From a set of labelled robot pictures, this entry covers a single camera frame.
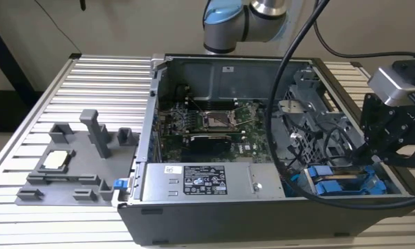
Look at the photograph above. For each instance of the black PC case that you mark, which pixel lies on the black PC case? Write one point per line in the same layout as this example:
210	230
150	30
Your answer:
229	225

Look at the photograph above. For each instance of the silver CPU chip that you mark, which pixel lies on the silver CPU chip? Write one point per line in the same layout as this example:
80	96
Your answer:
56	158

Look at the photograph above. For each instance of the green motherboard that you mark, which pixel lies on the green motherboard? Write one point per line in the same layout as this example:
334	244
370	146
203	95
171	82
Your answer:
255	135

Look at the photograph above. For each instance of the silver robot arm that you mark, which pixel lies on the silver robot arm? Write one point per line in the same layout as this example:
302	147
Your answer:
229	31

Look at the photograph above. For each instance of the CPU socket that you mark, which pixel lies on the CPU socket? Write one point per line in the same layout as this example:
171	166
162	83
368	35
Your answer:
217	119

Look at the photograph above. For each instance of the black RAM slot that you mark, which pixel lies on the black RAM slot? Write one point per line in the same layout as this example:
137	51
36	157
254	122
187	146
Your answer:
213	105
213	102

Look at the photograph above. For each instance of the hard disk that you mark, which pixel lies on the hard disk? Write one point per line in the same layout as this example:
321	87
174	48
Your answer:
327	188

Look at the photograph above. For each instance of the blue case latch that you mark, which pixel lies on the blue case latch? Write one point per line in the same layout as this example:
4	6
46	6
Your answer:
119	184

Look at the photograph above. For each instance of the black graphics card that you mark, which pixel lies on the black graphics card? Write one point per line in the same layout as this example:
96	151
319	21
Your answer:
207	145

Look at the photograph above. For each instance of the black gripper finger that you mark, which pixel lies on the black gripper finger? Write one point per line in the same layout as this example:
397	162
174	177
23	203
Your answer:
365	153
412	158

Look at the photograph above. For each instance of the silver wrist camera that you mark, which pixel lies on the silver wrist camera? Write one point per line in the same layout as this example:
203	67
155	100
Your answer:
392	85

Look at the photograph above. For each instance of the grey parts rack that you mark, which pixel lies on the grey parts rack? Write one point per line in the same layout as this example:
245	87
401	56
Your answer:
83	166

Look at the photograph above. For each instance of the silver power supply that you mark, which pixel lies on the silver power supply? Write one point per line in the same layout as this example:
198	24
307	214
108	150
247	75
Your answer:
159	181

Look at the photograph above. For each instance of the metal drive cage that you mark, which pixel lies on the metal drive cage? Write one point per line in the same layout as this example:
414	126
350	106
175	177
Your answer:
299	129

